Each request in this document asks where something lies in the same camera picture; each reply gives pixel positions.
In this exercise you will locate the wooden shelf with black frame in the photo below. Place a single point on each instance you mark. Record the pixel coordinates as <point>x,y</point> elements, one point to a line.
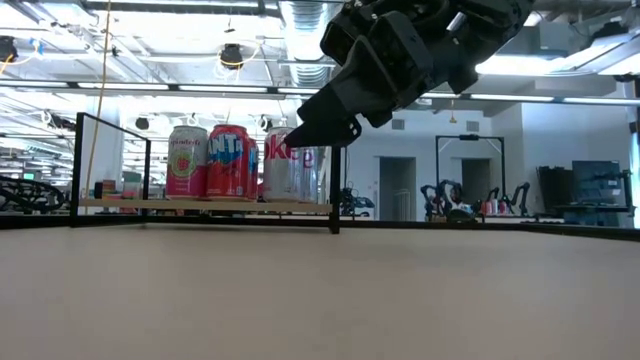
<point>125,205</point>

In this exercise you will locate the pink Spindrift can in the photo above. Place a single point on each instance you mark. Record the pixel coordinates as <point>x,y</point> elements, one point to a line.
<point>186,165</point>

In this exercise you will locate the colourful storage boxes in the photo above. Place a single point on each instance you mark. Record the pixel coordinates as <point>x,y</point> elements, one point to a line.
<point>112,189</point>

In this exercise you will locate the small black ceiling dome device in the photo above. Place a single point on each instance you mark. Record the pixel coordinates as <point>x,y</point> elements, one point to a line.
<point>142,123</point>

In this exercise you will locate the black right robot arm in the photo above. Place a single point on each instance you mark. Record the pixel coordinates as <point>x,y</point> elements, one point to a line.
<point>500,25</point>

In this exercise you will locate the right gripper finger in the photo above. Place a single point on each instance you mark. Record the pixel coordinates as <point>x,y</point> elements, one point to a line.
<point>350,95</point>
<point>325,135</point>

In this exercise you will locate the distant robot arms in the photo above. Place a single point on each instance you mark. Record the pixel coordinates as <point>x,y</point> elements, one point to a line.
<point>445,197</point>

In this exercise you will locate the distant black frame rig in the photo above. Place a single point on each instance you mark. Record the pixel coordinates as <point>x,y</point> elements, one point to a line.
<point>470,137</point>

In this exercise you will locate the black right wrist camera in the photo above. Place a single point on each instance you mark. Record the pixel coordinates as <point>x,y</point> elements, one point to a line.
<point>340,40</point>

